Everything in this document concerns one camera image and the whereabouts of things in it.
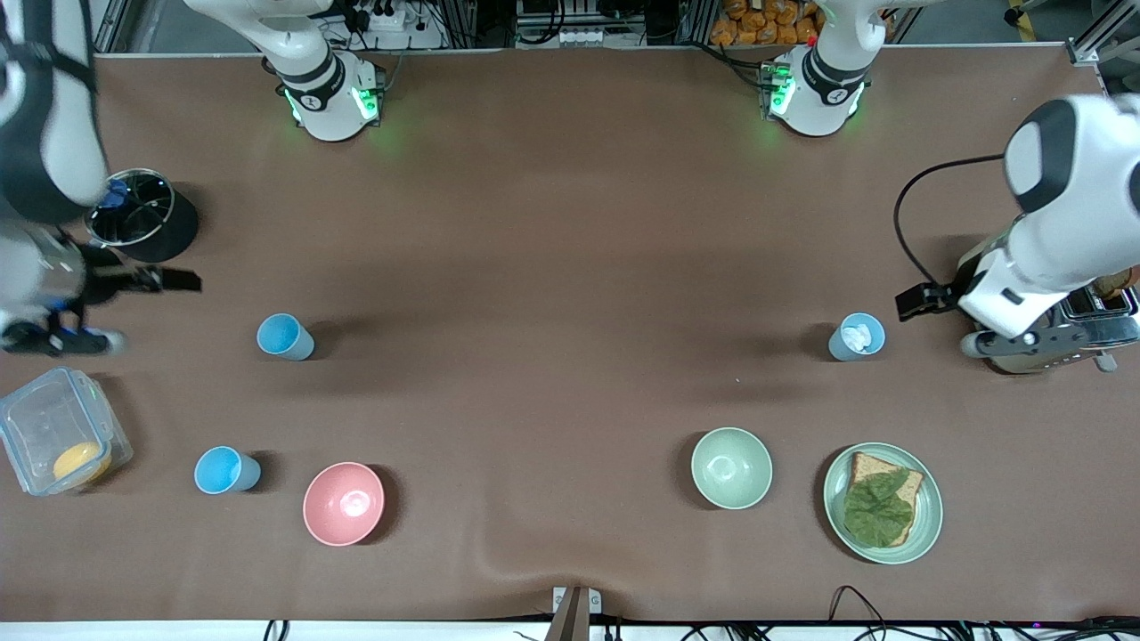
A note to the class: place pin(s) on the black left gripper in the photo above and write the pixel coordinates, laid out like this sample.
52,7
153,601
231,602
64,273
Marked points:
946,295

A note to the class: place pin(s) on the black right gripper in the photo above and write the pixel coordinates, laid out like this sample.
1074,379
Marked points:
105,279

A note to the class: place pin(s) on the blue cup holding tissue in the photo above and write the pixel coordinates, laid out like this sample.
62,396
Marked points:
846,349

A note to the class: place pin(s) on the blue plastic cup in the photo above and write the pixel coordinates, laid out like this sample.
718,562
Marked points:
223,470
283,336

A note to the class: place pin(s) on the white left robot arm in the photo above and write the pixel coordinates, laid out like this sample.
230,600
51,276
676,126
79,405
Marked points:
1087,223

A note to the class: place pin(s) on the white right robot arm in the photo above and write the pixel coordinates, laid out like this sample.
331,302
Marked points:
44,133

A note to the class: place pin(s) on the crumpled white tissue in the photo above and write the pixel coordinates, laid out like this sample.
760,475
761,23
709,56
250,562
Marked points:
858,336

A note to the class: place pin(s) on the small dark blue object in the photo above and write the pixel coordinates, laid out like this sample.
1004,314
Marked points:
117,196

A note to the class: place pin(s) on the brown bread slice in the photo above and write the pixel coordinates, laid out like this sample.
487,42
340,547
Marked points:
868,465

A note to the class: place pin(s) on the beige chrome toaster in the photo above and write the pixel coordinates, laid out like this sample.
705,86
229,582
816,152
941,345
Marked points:
1095,338

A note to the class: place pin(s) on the clear plastic food container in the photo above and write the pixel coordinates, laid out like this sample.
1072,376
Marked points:
44,418

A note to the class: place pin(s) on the dark toast slice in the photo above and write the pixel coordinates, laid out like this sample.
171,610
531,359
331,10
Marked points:
1113,283

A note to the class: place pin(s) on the pale green plate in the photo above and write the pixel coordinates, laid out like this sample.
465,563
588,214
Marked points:
931,507

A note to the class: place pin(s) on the orange round food piece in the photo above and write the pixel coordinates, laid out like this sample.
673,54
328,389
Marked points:
78,463

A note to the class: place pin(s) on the green lettuce leaf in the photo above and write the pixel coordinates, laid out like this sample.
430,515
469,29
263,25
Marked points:
877,512

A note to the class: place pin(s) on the pale green bowl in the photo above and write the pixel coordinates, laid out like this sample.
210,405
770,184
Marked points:
731,468

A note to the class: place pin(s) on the pink bowl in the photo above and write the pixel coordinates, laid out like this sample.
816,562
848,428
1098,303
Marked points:
343,504

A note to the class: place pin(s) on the bag of orange snacks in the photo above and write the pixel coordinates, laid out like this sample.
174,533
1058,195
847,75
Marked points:
766,22

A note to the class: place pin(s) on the white power strip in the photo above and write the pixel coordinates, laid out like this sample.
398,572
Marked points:
383,16

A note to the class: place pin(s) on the aluminium frame profile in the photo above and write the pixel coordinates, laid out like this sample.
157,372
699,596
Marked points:
1100,40

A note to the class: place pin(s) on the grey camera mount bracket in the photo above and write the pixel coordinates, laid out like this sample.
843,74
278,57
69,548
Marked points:
576,610

